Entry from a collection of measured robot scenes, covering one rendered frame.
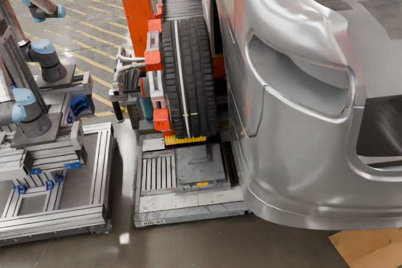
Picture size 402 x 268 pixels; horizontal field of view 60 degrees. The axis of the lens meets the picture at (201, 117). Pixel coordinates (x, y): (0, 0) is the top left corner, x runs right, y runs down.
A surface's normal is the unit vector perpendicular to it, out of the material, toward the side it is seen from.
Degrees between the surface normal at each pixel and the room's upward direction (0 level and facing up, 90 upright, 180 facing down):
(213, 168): 0
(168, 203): 0
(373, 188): 91
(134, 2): 90
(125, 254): 0
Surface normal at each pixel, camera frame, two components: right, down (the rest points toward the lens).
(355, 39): -0.04, -0.48
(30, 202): -0.07, -0.75
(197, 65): 0.00, -0.08
